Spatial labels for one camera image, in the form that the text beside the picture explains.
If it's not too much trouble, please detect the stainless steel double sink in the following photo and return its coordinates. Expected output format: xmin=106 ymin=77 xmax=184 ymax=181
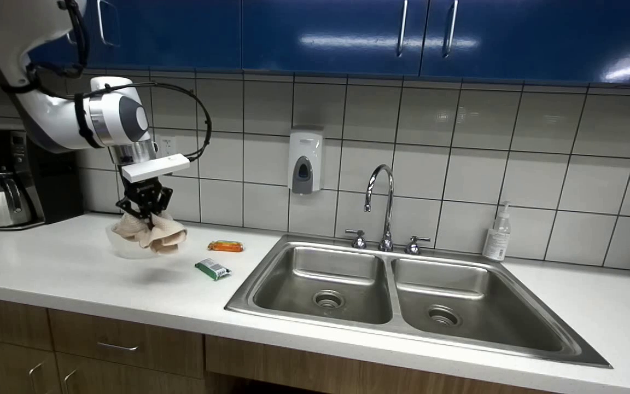
xmin=224 ymin=232 xmax=614 ymax=369

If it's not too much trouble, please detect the clear pump soap bottle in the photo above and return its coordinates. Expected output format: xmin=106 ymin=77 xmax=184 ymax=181
xmin=480 ymin=202 xmax=515 ymax=265

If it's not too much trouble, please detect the wooden sink front panel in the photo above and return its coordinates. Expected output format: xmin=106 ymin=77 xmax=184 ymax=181
xmin=205 ymin=332 xmax=555 ymax=394

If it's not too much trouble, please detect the steel coffee carafe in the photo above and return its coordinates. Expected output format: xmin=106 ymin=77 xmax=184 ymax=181
xmin=0 ymin=161 xmax=38 ymax=232

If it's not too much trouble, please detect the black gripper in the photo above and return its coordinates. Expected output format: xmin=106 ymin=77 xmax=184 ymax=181
xmin=114 ymin=173 xmax=176 ymax=229

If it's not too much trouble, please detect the beige waffle-weave towel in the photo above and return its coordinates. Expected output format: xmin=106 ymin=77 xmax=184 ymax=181
xmin=113 ymin=212 xmax=191 ymax=255

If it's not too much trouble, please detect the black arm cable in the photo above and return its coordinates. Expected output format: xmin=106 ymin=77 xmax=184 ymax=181
xmin=3 ymin=0 xmax=92 ymax=94

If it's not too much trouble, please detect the green wrapped snack bar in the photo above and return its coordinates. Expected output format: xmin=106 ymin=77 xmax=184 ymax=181
xmin=192 ymin=255 xmax=234 ymax=284

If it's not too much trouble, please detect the chrome faucet handle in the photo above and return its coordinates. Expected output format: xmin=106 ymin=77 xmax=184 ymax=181
xmin=343 ymin=228 xmax=370 ymax=252
xmin=402 ymin=232 xmax=434 ymax=255

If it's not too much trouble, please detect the silver cabinet door handle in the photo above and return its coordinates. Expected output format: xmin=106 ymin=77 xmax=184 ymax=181
xmin=394 ymin=0 xmax=411 ymax=59
xmin=441 ymin=0 xmax=463 ymax=61
xmin=92 ymin=0 xmax=107 ymax=45

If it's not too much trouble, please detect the black camera cable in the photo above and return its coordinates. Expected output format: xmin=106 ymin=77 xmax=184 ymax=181
xmin=79 ymin=79 xmax=215 ymax=163

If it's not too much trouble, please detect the white wall soap dispenser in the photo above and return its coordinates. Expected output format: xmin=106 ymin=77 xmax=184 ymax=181
xmin=288 ymin=126 xmax=326 ymax=196

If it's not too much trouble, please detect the chrome faucet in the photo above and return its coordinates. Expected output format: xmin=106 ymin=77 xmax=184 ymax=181
xmin=362 ymin=161 xmax=398 ymax=253

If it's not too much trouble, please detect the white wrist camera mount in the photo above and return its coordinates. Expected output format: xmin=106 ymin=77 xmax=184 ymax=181
xmin=121 ymin=151 xmax=196 ymax=186

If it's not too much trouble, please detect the black coffee maker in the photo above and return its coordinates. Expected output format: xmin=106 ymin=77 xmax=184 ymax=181
xmin=0 ymin=124 xmax=85 ymax=232

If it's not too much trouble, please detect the blue cabinet door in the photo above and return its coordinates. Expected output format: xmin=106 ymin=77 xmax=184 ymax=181
xmin=238 ymin=0 xmax=429 ymax=79
xmin=422 ymin=0 xmax=630 ymax=87
xmin=83 ymin=0 xmax=246 ymax=73
xmin=0 ymin=0 xmax=92 ymax=71

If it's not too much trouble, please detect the orange wrapped snack bar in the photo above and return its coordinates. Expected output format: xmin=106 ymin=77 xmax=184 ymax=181
xmin=206 ymin=238 xmax=248 ymax=255

